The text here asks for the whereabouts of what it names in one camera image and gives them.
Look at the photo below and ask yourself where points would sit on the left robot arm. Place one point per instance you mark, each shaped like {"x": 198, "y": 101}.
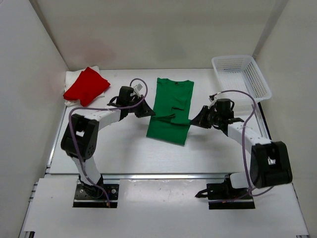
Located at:
{"x": 80, "y": 138}

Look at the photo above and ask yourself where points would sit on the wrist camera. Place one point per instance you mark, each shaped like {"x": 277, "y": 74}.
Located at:
{"x": 137, "y": 88}
{"x": 213, "y": 98}

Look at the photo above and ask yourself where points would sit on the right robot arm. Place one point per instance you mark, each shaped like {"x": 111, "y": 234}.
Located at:
{"x": 269, "y": 163}

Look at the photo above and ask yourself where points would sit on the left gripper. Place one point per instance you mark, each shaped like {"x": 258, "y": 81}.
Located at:
{"x": 145, "y": 111}

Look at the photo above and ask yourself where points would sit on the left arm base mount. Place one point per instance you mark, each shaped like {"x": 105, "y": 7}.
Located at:
{"x": 85, "y": 197}

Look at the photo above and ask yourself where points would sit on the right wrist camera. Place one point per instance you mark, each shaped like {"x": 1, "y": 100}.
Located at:
{"x": 213, "y": 98}

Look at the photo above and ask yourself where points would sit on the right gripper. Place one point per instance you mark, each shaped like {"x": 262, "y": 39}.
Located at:
{"x": 200, "y": 121}

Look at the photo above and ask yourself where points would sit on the white plastic basket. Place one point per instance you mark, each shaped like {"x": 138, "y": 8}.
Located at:
{"x": 241, "y": 72}

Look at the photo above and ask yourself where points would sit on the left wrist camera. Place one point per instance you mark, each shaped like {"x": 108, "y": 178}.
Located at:
{"x": 137, "y": 88}

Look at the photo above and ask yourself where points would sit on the aluminium frame rail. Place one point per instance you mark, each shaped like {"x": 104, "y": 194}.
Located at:
{"x": 261, "y": 121}

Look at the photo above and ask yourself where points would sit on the green t shirt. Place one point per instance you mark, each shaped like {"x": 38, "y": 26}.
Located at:
{"x": 172, "y": 106}

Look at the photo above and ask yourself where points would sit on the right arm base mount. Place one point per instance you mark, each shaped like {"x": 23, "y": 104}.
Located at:
{"x": 223, "y": 196}

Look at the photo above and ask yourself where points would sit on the red t shirt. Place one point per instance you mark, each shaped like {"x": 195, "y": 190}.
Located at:
{"x": 88, "y": 86}

